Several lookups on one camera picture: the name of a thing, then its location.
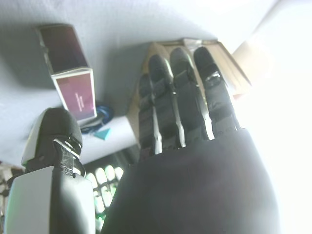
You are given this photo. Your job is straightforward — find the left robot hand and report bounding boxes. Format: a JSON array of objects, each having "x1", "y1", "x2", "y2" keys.
[{"x1": 4, "y1": 45, "x2": 281, "y2": 234}]

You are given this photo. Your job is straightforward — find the blue cable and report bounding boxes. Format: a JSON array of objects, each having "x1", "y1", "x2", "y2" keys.
[{"x1": 79, "y1": 99, "x2": 115, "y2": 135}]

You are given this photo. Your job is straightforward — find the grey packaged box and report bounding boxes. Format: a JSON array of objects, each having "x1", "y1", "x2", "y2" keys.
[{"x1": 35, "y1": 23, "x2": 98, "y2": 122}]

